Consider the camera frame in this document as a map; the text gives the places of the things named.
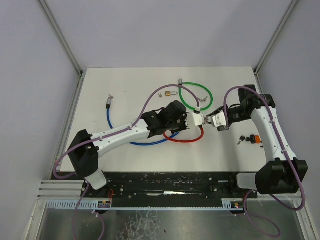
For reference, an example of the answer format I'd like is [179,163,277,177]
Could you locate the blue cable lock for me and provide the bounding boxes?
[106,94,168,147]

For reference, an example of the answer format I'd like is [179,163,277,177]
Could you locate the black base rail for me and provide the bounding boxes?
[84,172,248,209]

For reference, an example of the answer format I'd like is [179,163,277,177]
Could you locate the red cable lock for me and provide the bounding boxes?
[163,126,205,144]

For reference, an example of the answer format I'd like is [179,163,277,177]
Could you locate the black head key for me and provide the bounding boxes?
[237,135,246,145]

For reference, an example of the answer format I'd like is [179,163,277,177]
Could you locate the red lock keys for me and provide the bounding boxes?
[203,117,211,125]

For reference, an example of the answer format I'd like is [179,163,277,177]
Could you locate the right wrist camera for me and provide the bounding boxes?
[213,113,228,132]

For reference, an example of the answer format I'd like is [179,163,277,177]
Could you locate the orange black padlock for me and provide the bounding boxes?
[245,134,264,148]

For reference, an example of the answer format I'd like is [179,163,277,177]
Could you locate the green lock keys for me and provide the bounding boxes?
[197,96,208,103]

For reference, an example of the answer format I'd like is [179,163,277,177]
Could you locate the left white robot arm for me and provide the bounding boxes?
[67,100,202,198]

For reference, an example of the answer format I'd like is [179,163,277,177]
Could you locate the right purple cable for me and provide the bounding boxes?
[223,86,306,237]

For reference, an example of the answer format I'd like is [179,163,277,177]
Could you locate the green cable lock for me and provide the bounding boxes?
[177,78,214,112]

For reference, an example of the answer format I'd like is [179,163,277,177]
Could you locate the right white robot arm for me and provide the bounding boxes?
[207,84,308,198]

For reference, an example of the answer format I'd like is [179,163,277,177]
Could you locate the brass padlock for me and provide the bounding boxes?
[165,91,179,97]

